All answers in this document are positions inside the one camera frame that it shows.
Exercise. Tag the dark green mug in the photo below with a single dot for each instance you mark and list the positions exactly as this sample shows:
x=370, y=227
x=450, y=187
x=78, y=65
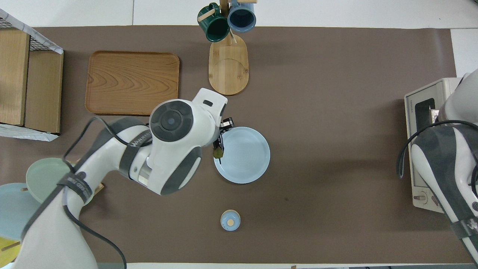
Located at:
x=218, y=30

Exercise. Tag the wooden serving tray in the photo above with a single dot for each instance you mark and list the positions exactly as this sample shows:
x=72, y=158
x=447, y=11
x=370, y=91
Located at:
x=130, y=82

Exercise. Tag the wooden plate rack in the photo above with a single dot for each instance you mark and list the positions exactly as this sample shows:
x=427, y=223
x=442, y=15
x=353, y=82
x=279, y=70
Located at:
x=99, y=188

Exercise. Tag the brown table mat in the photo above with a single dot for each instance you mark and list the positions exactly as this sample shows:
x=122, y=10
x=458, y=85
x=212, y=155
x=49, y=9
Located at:
x=317, y=112

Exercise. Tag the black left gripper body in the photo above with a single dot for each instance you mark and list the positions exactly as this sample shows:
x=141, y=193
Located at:
x=226, y=124

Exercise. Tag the light blue racked plate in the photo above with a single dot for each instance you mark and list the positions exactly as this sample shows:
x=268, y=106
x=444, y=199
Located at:
x=15, y=209

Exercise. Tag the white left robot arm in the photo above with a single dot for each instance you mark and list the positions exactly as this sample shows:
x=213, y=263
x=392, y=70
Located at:
x=175, y=149

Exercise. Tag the light blue deep plate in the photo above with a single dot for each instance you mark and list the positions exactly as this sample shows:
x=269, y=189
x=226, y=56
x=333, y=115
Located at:
x=246, y=157

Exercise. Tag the cream toaster oven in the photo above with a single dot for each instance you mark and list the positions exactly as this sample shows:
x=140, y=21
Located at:
x=422, y=89

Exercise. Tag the wooden mug tree stand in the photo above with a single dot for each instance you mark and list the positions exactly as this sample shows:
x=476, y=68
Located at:
x=227, y=71

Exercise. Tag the pale green plate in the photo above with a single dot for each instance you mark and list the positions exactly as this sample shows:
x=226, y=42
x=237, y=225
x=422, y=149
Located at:
x=41, y=175

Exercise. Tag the yellow plate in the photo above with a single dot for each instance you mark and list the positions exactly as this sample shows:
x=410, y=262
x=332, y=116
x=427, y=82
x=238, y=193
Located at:
x=7, y=256

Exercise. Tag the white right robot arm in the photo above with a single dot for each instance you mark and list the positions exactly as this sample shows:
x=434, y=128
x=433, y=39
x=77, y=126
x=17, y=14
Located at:
x=444, y=160

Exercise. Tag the blue mug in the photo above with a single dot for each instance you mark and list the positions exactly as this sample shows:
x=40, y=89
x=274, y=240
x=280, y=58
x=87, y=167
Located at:
x=242, y=20

